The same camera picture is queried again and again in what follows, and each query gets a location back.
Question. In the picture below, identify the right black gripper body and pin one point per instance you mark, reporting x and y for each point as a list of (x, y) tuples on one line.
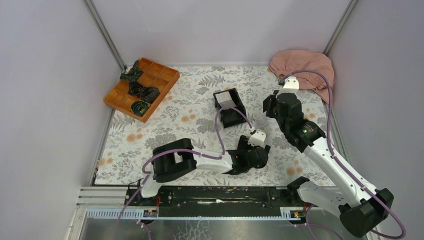
[(279, 118)]

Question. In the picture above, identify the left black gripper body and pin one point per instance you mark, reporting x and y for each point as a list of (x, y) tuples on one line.
[(245, 168)]

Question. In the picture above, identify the black card tray box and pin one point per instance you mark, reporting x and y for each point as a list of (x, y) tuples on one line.
[(232, 116)]

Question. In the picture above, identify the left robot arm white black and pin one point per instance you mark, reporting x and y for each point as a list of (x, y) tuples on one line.
[(176, 159)]

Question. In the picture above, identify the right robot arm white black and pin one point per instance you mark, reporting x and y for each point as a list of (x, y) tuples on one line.
[(359, 205)]

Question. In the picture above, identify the white card stack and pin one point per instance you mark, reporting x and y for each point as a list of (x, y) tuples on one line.
[(225, 100)]

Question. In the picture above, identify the pink crumpled cloth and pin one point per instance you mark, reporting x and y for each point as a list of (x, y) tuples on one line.
[(288, 61)]

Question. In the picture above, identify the floral patterned table mat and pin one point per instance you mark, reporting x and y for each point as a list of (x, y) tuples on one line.
[(188, 111)]

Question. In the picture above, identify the dark rolled tie middle right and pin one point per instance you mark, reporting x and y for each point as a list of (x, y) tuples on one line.
[(149, 94)]

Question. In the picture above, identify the dark rolled tie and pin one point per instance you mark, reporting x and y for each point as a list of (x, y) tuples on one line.
[(139, 107), (149, 94), (135, 89), (133, 74)]

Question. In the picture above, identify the dark rolled tie bottom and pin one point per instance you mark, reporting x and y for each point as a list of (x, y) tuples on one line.
[(139, 107)]

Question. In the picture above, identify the orange wooden compartment tray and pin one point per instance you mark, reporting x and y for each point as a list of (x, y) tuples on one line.
[(155, 74)]

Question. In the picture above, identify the dark rolled tie middle left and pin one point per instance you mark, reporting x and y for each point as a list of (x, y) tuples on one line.
[(135, 89)]

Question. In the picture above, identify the dark rolled tie top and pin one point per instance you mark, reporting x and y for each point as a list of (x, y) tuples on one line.
[(133, 74)]

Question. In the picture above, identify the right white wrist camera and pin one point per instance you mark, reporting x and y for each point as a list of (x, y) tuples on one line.
[(289, 85)]

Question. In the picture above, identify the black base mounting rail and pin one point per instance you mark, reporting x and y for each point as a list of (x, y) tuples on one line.
[(221, 202)]

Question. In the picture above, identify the aluminium frame rail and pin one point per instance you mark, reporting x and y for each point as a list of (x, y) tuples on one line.
[(115, 196)]

